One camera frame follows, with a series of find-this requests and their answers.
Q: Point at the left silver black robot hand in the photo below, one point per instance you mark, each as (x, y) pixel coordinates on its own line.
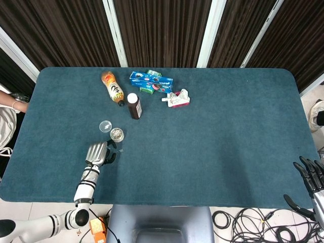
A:
(97, 153)

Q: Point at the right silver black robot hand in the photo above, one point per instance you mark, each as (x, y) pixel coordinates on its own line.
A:
(319, 202)

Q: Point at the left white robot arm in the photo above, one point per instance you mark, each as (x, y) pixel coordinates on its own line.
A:
(84, 191)

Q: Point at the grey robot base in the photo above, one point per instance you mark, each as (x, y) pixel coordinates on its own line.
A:
(162, 217)

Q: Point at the person's bare forearm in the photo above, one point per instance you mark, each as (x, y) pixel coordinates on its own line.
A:
(10, 101)

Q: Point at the small clear jar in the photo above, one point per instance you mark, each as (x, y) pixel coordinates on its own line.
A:
(117, 134)

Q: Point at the clear round lid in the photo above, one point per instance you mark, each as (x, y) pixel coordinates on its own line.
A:
(105, 126)

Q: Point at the dark brown bottle white cap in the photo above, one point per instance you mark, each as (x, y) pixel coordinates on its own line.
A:
(135, 108)

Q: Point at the orange drink bottle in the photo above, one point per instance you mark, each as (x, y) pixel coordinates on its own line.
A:
(112, 88)

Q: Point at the orange box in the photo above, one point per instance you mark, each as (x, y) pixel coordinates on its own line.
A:
(97, 229)

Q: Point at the green snack packet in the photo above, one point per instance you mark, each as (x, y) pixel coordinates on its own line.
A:
(154, 73)
(146, 90)

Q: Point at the white shoe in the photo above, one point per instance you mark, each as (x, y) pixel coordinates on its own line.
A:
(316, 116)

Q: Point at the blue cookie box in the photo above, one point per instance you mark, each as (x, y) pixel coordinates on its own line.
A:
(152, 81)

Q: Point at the person's white garment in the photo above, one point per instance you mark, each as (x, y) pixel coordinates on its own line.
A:
(6, 124)

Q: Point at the white pink spout pouch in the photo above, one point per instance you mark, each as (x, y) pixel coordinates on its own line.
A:
(177, 100)

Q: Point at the teal table cloth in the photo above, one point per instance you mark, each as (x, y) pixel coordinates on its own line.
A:
(202, 139)

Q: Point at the brown ribbed curtain panel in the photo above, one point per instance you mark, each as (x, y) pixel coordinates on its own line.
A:
(162, 30)
(58, 30)
(238, 27)
(298, 38)

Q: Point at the white partition post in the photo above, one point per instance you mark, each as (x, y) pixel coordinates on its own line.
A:
(312, 88)
(115, 33)
(262, 33)
(210, 33)
(17, 54)

